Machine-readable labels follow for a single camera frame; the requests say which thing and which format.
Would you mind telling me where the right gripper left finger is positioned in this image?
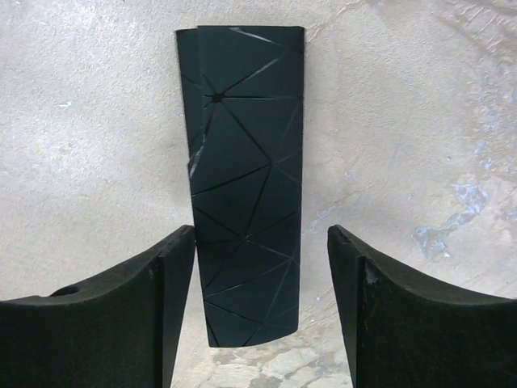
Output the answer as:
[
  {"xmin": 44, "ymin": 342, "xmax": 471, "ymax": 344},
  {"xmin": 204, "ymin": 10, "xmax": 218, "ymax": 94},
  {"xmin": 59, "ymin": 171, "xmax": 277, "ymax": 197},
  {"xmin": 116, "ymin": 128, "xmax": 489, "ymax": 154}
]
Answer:
[{"xmin": 1, "ymin": 226, "xmax": 195, "ymax": 387}]

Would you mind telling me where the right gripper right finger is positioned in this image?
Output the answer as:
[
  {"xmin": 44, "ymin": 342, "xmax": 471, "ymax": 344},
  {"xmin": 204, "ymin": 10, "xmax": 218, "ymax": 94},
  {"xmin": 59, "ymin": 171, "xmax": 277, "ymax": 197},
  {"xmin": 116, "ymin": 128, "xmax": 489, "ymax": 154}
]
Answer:
[{"xmin": 327, "ymin": 225, "xmax": 516, "ymax": 387}]

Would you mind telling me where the black glasses case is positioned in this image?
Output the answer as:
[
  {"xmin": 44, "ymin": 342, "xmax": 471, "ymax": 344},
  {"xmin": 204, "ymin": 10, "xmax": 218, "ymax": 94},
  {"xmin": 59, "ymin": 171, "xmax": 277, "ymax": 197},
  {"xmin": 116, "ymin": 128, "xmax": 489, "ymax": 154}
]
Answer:
[{"xmin": 175, "ymin": 25, "xmax": 305, "ymax": 348}]

